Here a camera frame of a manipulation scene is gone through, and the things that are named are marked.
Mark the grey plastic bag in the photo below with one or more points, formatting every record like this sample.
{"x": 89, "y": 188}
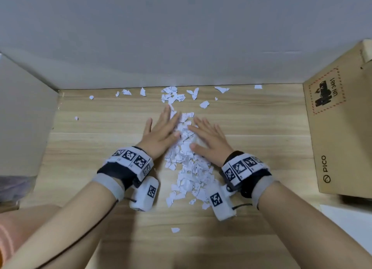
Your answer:
{"x": 14, "y": 189}

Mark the plain brown cardboard panel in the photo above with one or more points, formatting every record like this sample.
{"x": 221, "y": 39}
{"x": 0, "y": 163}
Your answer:
{"x": 23, "y": 117}

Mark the brown cardboard box with print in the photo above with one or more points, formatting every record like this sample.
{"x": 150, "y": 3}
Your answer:
{"x": 340, "y": 126}

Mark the person's right hand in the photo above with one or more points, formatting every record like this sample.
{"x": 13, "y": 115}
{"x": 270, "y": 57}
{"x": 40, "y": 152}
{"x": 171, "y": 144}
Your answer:
{"x": 213, "y": 146}

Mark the white paper sheet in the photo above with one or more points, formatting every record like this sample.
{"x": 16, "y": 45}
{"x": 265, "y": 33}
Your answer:
{"x": 348, "y": 222}

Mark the pile of white paper scraps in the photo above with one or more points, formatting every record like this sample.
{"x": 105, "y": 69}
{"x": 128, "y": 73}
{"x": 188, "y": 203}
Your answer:
{"x": 189, "y": 167}

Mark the person's right middle finger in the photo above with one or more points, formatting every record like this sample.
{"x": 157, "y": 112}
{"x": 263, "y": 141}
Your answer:
{"x": 200, "y": 124}

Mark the person's left hand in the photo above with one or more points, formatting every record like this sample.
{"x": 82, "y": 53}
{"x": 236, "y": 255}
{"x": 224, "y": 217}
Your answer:
{"x": 157, "y": 138}

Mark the person's right forearm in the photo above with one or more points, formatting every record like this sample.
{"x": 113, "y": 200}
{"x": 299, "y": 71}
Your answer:
{"x": 308, "y": 228}

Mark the white wrist camera with marker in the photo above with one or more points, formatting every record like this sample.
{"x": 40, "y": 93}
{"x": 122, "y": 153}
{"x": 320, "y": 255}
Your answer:
{"x": 145, "y": 194}
{"x": 219, "y": 202}

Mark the person's left forearm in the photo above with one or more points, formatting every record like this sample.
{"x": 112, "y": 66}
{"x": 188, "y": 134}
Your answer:
{"x": 64, "y": 228}

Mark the person's right thumb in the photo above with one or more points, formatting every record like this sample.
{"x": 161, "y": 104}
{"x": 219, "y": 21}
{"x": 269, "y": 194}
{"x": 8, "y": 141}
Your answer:
{"x": 197, "y": 146}

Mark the person's left little finger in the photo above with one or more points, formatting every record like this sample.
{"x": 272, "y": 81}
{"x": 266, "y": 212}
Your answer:
{"x": 148, "y": 127}

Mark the person's left thumb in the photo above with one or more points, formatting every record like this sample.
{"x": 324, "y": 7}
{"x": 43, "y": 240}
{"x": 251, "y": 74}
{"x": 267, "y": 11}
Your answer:
{"x": 173, "y": 136}

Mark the person's right little finger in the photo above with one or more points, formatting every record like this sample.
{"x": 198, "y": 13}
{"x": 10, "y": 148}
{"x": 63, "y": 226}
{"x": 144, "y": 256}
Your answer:
{"x": 218, "y": 131}

